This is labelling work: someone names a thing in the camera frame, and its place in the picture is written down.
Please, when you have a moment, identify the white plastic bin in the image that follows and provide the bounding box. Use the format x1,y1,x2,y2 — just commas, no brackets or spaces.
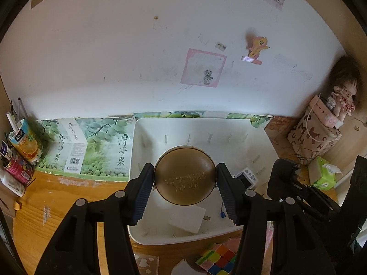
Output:
127,117,281,246

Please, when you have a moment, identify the yellow pony wall sticker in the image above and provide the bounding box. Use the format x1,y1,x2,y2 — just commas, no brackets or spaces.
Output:
243,35,270,65

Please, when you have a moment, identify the small blue tube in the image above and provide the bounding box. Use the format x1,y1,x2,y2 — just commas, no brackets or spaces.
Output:
0,141,12,160

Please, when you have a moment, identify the small clear plastic box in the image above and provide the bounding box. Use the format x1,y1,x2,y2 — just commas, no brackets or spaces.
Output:
133,253,160,275

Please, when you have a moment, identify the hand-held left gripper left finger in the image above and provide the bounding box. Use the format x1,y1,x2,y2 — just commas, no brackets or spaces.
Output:
34,163,156,275

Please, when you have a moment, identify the wooden shelf unit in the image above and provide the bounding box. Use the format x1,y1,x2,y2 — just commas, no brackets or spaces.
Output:
0,0,367,224

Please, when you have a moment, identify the correction tape dispenser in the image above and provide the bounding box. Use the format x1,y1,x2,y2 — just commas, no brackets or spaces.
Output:
171,259,199,275

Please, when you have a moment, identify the red can pen holder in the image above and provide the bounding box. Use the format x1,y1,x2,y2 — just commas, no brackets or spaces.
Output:
4,154,35,186

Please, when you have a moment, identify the brown cartoon cardboard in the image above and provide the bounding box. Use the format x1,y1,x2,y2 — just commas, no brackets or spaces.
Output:
263,116,305,164

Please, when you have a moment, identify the gold round compact case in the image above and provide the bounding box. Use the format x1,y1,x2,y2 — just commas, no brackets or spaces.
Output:
154,146,216,206

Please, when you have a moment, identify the white spray bottle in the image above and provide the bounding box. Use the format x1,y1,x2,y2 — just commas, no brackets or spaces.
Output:
0,167,26,198

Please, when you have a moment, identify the letter print fabric bag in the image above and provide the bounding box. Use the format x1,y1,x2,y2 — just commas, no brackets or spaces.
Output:
287,103,342,166

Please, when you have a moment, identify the green tissue pack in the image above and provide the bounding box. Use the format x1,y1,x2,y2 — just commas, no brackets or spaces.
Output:
308,156,342,191

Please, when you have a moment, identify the pink case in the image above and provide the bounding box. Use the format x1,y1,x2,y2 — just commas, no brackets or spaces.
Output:
309,95,341,128

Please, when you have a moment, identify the white charger cube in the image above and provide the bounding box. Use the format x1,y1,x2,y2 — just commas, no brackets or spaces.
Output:
169,206,211,234

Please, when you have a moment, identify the brown haired doll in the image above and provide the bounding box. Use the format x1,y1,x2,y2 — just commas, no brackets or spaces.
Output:
329,55,362,118

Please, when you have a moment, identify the pink square wall sticker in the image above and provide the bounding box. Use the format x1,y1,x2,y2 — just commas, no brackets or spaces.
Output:
180,48,228,88

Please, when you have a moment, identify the orange juice carton holder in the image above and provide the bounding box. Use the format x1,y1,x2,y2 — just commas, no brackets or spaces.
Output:
9,118,41,163

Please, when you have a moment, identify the multicoloured puzzle cube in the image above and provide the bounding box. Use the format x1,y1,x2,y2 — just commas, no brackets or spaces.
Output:
195,242,239,275

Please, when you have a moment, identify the green grape printed box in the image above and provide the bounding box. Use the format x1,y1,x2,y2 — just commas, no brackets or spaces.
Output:
37,110,275,183

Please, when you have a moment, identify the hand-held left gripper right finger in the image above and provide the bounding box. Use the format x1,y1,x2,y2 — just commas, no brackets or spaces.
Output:
216,163,336,275

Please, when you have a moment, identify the pink toy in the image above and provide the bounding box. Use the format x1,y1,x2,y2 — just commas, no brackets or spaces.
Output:
226,224,273,254

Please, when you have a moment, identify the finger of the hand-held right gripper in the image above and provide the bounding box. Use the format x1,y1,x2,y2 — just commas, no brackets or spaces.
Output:
348,155,367,230
267,157,307,204

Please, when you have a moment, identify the small white camera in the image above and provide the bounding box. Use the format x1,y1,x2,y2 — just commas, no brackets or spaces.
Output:
233,168,259,190

